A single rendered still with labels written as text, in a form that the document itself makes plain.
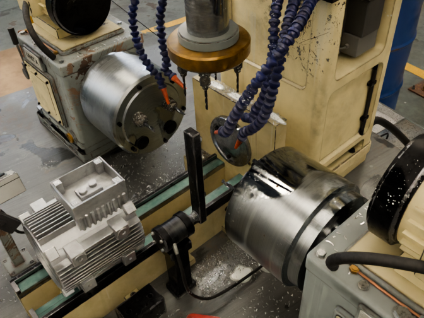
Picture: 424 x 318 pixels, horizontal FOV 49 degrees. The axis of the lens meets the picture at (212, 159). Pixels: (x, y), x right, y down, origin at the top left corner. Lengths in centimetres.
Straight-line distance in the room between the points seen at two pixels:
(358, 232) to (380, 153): 76
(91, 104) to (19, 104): 66
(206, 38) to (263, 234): 41
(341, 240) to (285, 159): 22
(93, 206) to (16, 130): 89
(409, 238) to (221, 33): 54
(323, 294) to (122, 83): 73
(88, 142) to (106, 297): 56
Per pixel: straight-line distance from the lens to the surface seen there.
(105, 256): 102
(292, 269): 93
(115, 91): 126
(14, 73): 357
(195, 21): 97
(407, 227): 73
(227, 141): 125
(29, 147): 171
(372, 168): 153
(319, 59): 108
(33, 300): 119
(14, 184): 118
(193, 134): 89
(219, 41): 97
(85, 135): 151
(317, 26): 106
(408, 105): 329
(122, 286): 116
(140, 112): 127
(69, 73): 139
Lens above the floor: 181
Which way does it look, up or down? 42 degrees down
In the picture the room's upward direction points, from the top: 3 degrees counter-clockwise
